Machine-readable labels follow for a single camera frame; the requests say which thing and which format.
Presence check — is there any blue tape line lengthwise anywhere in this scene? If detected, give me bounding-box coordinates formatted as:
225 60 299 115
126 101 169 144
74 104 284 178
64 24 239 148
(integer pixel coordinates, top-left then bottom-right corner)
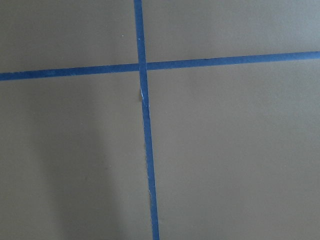
133 0 160 240

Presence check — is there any blue tape line crosswise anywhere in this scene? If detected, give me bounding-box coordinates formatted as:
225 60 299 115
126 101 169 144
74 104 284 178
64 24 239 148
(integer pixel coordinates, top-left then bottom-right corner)
0 51 320 81

